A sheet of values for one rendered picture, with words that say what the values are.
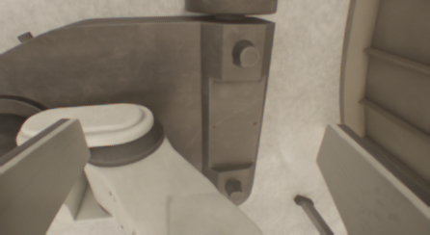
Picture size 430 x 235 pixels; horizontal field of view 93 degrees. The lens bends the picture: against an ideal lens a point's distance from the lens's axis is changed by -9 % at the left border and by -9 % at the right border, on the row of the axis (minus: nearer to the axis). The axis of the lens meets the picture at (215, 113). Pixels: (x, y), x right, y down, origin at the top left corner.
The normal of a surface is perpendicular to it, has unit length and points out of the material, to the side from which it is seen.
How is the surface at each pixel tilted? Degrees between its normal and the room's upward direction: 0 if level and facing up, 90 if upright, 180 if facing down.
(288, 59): 0
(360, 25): 0
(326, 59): 0
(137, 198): 90
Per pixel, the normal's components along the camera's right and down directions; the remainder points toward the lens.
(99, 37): 0.19, 0.47
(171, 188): 0.02, -0.88
